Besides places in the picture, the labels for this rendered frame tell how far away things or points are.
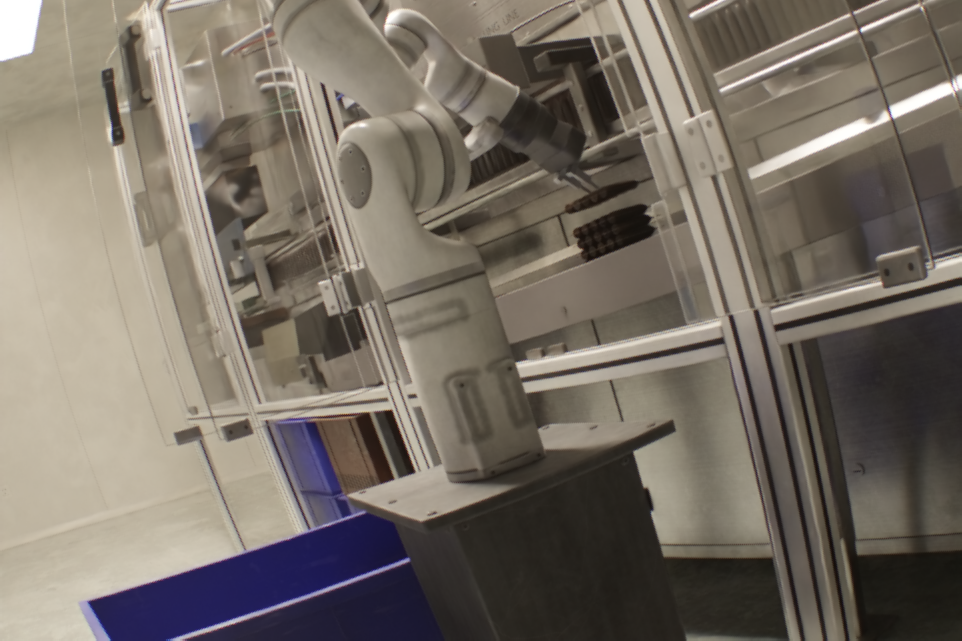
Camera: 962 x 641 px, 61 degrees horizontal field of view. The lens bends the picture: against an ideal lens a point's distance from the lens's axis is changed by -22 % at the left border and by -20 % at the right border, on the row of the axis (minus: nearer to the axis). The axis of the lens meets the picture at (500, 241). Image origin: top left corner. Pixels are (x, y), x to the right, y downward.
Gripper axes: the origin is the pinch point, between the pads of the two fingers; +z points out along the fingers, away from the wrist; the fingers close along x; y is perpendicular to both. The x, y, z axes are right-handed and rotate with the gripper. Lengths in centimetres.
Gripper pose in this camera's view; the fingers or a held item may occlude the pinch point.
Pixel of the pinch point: (600, 194)
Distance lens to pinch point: 140.6
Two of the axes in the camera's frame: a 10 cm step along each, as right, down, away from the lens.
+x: -4.9, 2.4, 8.4
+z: 8.0, 5.0, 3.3
